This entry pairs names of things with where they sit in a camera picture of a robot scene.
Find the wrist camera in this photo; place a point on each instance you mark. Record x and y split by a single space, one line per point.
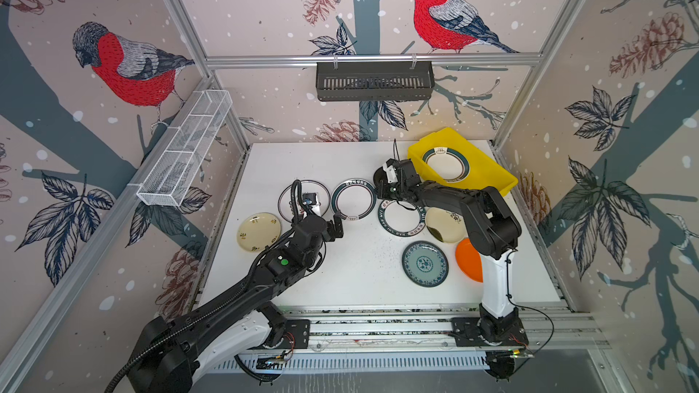
310 202
390 173

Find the cream yellow small plate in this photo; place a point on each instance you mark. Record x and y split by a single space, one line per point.
259 231

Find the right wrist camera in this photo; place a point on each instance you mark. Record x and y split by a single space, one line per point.
390 173

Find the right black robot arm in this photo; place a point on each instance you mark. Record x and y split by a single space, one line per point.
490 226

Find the black hanging basket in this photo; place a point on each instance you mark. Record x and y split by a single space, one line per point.
381 81

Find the aluminium corner post right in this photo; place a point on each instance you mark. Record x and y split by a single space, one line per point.
563 24

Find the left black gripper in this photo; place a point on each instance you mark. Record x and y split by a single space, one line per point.
330 233

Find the large white green-rim plate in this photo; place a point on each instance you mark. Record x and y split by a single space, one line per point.
451 165

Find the black round plate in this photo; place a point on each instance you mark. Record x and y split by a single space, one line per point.
380 181

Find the horizontal aluminium bar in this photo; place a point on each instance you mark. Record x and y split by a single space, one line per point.
479 59

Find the white plate dark green rim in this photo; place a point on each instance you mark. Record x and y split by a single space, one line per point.
401 219

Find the cream plate dark motif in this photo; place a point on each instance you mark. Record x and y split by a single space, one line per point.
447 227

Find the white wire mesh basket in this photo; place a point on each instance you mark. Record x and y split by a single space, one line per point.
171 177

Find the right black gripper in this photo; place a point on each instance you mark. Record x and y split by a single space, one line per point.
386 193

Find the orange plate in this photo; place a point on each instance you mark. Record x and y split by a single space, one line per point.
469 260

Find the white plate red characters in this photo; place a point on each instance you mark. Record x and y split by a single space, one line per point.
289 203

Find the white plate green band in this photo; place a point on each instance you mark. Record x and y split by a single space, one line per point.
353 199

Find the teal patterned plate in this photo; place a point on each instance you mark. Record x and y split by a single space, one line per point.
425 264

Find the aluminium corner post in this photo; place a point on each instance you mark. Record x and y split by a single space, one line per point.
183 17
563 24

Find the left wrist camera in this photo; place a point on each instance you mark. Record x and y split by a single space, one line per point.
310 202

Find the yellow plastic bin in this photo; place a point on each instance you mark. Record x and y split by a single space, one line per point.
485 172

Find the aluminium corner post left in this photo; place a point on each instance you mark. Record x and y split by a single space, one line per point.
183 17

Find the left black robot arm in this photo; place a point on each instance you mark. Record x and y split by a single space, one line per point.
170 354

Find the aluminium rail base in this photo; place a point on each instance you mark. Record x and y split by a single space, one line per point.
315 342

